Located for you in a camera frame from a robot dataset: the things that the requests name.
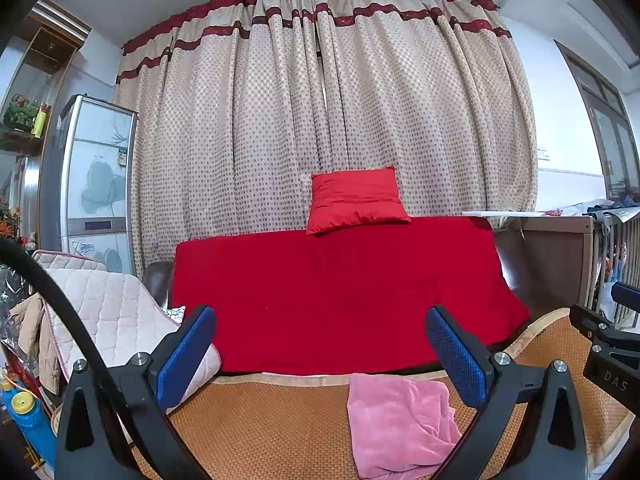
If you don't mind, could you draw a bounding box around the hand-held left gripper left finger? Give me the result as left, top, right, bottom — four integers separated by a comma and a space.
54, 304, 217, 480

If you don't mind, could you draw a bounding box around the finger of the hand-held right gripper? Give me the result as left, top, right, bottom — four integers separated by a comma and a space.
569, 304, 640, 356
611, 281, 640, 313

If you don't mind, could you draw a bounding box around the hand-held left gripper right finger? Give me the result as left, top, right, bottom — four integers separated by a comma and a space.
426, 304, 587, 480

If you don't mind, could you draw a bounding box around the pink garment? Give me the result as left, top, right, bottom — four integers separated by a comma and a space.
347, 374, 463, 480

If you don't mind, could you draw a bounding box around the wooden crib railing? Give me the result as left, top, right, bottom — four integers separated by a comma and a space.
589, 206, 640, 322

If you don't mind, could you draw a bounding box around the white quilted cushion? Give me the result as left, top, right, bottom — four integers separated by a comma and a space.
31, 250, 222, 396

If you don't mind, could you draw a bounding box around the woven bamboo mat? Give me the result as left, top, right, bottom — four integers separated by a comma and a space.
127, 307, 633, 480

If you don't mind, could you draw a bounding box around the red blanket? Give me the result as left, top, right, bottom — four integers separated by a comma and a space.
170, 215, 532, 377

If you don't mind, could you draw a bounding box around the beige jacket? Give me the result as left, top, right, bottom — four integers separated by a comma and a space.
9, 294, 62, 397

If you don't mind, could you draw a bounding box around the brown framed window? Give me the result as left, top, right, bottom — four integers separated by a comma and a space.
554, 40, 640, 202

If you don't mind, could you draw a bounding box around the blue plastic container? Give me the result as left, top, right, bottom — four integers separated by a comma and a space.
0, 379, 57, 467

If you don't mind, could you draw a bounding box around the red pillow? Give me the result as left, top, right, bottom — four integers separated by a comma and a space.
306, 165, 412, 237

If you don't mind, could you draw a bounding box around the floral floor-standing air conditioner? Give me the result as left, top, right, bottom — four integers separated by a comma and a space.
40, 94, 138, 276

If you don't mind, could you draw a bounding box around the dotted beige curtain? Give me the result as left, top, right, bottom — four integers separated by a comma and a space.
115, 0, 538, 273

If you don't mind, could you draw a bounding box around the green plant ornament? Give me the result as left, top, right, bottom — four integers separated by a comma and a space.
4, 93, 41, 129

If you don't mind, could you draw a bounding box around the wooden display cabinet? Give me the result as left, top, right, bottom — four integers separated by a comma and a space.
0, 0, 93, 251

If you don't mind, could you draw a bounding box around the thick black cable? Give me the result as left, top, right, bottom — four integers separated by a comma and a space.
0, 236, 166, 480

